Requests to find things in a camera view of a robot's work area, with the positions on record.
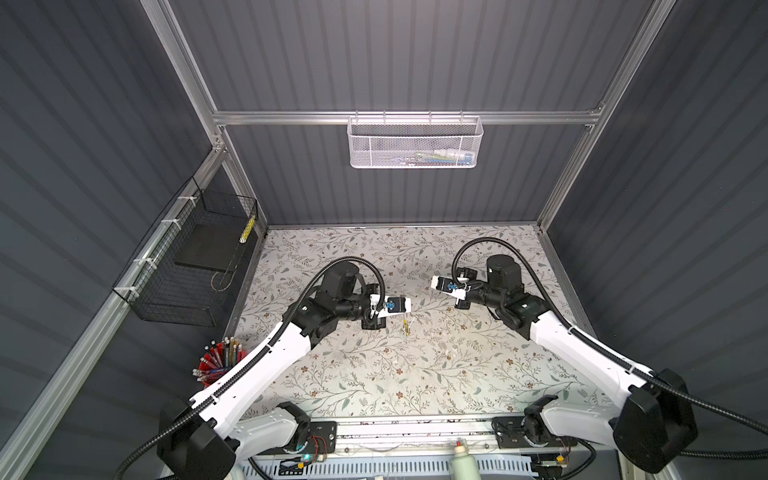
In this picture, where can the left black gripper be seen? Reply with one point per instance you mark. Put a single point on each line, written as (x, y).
(372, 324)

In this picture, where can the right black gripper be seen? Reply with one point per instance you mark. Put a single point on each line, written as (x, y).
(467, 273)

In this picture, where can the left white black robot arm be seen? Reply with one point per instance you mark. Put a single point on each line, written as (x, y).
(343, 289)

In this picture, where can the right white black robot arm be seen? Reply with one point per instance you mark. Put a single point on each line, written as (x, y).
(648, 425)

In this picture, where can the yellow green marker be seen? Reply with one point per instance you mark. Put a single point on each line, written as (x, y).
(247, 230)

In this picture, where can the white bottle with red cap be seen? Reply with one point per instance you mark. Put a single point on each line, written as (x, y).
(463, 465)

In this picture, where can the red cup with pens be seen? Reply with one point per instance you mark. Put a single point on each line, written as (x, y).
(218, 359)

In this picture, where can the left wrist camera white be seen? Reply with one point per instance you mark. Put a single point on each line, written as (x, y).
(394, 306)

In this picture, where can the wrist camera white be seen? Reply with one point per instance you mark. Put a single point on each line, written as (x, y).
(394, 306)
(448, 286)

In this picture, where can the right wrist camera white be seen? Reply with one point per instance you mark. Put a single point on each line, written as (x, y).
(448, 286)

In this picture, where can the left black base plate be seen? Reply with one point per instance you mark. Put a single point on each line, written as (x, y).
(319, 437)

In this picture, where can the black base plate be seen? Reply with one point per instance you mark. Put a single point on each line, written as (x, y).
(517, 431)
(319, 437)

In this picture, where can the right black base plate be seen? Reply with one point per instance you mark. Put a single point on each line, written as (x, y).
(517, 431)

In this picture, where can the white slotted cable duct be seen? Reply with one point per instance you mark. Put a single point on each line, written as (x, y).
(491, 466)

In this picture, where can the white wire basket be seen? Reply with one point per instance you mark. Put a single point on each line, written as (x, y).
(414, 141)

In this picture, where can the aluminium rail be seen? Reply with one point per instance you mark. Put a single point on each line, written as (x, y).
(414, 433)

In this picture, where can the black wire basket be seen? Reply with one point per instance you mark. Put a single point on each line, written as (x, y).
(194, 267)

